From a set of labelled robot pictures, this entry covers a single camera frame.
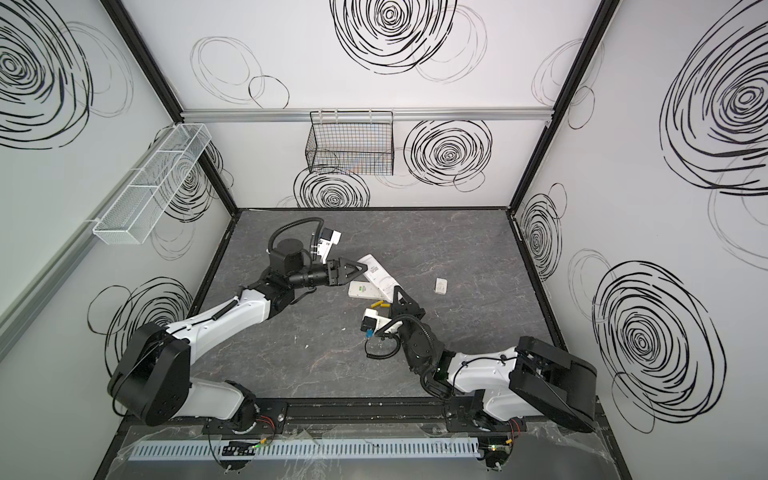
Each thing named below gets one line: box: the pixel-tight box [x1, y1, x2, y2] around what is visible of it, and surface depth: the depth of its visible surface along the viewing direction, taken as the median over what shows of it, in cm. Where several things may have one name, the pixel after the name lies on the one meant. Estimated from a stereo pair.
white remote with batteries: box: [348, 281, 382, 300], surface depth 97 cm
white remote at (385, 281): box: [357, 254, 399, 303], surface depth 77 cm
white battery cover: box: [435, 278, 447, 295], surface depth 99 cm
